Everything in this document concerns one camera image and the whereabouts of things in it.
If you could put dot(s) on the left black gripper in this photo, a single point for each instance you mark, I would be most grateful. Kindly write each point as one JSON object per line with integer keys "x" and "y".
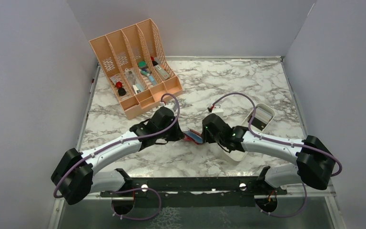
{"x": 177, "y": 135}

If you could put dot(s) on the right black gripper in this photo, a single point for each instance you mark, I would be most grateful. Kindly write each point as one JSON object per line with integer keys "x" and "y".
{"x": 206, "y": 137}

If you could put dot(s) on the red leather card holder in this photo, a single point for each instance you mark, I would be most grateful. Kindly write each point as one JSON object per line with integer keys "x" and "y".
{"x": 194, "y": 136}

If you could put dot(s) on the black credit card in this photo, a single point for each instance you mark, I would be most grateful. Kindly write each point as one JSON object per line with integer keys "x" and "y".
{"x": 258, "y": 124}

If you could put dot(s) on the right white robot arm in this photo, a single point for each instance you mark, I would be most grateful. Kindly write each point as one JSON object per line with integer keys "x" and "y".
{"x": 309, "y": 160}

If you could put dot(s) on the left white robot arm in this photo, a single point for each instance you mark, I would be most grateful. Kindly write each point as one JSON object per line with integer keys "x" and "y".
{"x": 80, "y": 173}

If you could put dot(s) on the light blue marker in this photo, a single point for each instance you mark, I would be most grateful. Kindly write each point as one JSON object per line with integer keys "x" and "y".
{"x": 149, "y": 76}

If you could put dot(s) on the clear packaged item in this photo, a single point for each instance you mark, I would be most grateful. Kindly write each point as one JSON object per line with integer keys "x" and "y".
{"x": 134, "y": 81}

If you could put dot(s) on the black round cap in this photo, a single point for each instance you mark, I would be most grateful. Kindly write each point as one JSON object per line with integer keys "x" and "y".
{"x": 121, "y": 92}

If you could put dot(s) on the white plastic tray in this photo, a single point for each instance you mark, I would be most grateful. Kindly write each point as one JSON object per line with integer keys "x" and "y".
{"x": 263, "y": 112}

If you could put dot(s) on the red round cap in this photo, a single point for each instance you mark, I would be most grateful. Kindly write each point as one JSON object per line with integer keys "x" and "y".
{"x": 119, "y": 85}

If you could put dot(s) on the green eraser block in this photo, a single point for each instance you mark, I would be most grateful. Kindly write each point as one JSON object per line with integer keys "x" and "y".
{"x": 142, "y": 64}

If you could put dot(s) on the peach desk file organizer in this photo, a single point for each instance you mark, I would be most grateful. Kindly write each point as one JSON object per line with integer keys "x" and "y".
{"x": 125, "y": 48}

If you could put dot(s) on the black mounting base rail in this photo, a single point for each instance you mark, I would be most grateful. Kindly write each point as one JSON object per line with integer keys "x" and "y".
{"x": 188, "y": 192}

